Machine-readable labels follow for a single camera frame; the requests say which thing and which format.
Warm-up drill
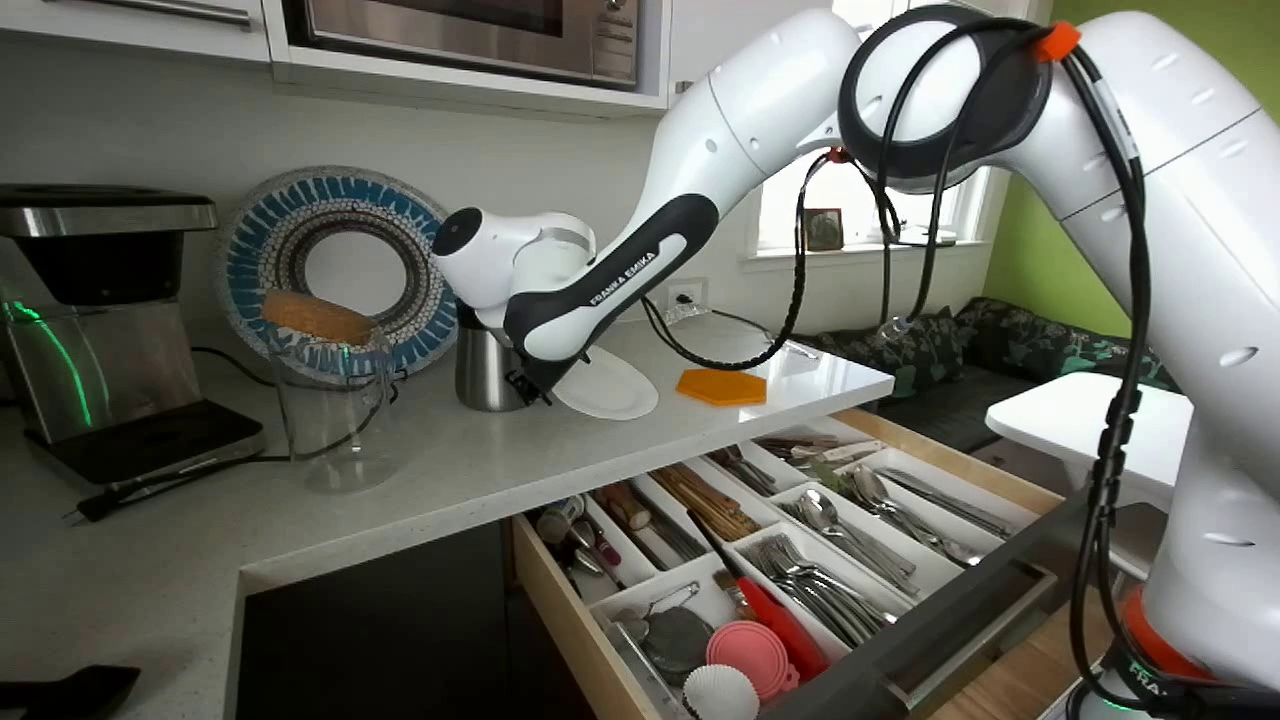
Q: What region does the small white plate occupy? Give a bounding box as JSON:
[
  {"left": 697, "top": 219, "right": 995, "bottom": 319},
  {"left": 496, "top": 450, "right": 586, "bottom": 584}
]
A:
[{"left": 549, "top": 344, "right": 664, "bottom": 428}]

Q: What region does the wooden kitchen drawer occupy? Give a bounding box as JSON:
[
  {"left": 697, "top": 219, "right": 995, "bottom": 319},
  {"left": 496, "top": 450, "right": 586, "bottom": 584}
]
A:
[{"left": 508, "top": 399, "right": 1124, "bottom": 720}]

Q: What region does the grey round mat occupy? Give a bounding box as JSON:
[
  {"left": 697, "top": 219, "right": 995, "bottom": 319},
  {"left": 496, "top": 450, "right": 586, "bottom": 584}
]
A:
[{"left": 636, "top": 603, "right": 721, "bottom": 688}]

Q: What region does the blue white decorative plate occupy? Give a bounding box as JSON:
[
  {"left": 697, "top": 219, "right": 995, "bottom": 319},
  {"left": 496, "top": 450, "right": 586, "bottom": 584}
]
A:
[{"left": 218, "top": 166, "right": 474, "bottom": 394}]

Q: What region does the steel thermos carafe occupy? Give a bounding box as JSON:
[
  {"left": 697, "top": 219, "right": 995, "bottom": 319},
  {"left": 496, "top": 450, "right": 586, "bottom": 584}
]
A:
[{"left": 451, "top": 319, "right": 531, "bottom": 417}]

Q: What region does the silver metal spoon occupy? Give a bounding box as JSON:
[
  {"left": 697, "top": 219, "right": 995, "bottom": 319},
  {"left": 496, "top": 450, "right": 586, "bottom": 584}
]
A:
[{"left": 796, "top": 485, "right": 927, "bottom": 584}]

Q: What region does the silver metal fork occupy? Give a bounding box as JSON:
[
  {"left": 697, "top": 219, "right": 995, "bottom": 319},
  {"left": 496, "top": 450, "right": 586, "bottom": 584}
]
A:
[
  {"left": 756, "top": 539, "right": 857, "bottom": 650},
  {"left": 783, "top": 531, "right": 900, "bottom": 633}
]

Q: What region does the clear glass jar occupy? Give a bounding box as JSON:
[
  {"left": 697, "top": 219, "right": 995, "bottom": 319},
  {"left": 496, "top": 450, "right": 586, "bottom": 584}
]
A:
[{"left": 272, "top": 337, "right": 405, "bottom": 501}]

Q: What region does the pink round silicone lid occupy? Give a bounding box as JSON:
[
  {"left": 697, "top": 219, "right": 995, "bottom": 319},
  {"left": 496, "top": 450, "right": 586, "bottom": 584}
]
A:
[{"left": 699, "top": 618, "right": 805, "bottom": 705}]

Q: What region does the wide white cabinet door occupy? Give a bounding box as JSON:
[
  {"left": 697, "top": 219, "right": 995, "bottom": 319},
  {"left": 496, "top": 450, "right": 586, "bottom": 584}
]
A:
[{"left": 655, "top": 0, "right": 839, "bottom": 105}]

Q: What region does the brown oval sponge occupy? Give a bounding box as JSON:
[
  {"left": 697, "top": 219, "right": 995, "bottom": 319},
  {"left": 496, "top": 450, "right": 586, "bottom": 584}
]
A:
[{"left": 255, "top": 288, "right": 380, "bottom": 351}]

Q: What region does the silver table knife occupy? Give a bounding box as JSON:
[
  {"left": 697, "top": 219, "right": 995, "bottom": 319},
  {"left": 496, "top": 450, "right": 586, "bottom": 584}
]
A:
[{"left": 878, "top": 456, "right": 1020, "bottom": 537}]

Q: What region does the white paper baking cup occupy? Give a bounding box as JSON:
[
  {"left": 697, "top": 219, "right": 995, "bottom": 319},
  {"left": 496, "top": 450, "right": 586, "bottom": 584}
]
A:
[{"left": 679, "top": 661, "right": 764, "bottom": 720}]

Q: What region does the white framed window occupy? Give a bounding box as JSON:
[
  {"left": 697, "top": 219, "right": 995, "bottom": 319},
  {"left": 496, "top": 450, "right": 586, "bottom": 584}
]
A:
[{"left": 751, "top": 132, "right": 1013, "bottom": 264}]

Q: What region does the white cutlery tray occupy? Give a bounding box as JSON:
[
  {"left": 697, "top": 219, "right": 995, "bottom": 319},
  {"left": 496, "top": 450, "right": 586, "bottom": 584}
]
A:
[{"left": 526, "top": 424, "right": 1074, "bottom": 720}]

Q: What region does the built-in steel microwave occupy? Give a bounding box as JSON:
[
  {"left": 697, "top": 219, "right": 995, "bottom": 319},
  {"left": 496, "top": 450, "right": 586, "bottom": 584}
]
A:
[{"left": 281, "top": 0, "right": 650, "bottom": 97}]

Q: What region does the dark floral cushion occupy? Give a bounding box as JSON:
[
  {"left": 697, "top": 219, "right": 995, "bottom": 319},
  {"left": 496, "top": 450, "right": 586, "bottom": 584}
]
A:
[{"left": 796, "top": 293, "right": 1181, "bottom": 399}]

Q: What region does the dark lower cabinet front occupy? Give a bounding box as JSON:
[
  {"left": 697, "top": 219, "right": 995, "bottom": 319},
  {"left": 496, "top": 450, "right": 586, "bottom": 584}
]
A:
[{"left": 236, "top": 516, "right": 566, "bottom": 720}]

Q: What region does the white side table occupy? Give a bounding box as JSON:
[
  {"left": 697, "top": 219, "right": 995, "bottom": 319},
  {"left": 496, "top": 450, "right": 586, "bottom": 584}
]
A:
[{"left": 983, "top": 369, "right": 1201, "bottom": 512}]

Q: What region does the steel and black coffee machine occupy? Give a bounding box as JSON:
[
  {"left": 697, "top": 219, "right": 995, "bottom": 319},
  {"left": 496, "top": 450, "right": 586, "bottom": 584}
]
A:
[{"left": 0, "top": 183, "right": 269, "bottom": 492}]

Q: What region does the white upper cabinet door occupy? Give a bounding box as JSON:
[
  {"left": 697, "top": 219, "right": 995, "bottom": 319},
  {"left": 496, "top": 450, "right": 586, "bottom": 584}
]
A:
[{"left": 0, "top": 0, "right": 281, "bottom": 68}]

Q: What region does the black flat slab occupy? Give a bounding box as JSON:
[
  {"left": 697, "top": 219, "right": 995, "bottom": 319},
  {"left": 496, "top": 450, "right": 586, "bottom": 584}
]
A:
[{"left": 0, "top": 661, "right": 146, "bottom": 720}]

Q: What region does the wooden handled utensil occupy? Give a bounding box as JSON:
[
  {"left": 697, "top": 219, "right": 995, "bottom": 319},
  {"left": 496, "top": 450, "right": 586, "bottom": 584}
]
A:
[{"left": 655, "top": 459, "right": 764, "bottom": 545}]

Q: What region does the small picture frame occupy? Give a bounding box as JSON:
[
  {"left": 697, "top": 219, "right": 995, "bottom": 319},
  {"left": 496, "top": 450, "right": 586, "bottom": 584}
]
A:
[{"left": 799, "top": 205, "right": 848, "bottom": 256}]

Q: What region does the metal drawer handle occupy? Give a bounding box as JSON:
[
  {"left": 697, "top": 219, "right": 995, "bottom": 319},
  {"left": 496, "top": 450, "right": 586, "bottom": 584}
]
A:
[{"left": 881, "top": 555, "right": 1070, "bottom": 717}]

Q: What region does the orange cable clamp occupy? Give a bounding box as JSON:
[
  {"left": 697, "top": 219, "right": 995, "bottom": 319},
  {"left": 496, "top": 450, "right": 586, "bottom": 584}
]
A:
[{"left": 1032, "top": 15, "right": 1087, "bottom": 68}]

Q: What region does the silver cabinet door handle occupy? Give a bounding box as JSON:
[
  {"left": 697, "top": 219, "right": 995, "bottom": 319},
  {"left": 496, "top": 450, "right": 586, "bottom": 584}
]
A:
[{"left": 78, "top": 0, "right": 260, "bottom": 27}]

